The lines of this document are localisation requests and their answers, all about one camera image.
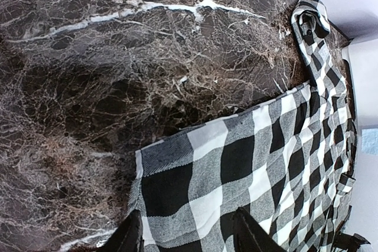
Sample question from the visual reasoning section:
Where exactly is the light blue cloth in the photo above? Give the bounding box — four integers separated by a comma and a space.
361, 128, 378, 155

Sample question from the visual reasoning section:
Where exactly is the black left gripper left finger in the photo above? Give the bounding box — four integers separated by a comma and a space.
97, 210, 144, 252

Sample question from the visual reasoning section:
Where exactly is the black white plaid shirt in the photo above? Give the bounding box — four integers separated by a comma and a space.
129, 0, 354, 251

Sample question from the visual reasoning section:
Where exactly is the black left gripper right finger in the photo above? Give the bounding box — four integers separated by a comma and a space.
233, 207, 286, 252

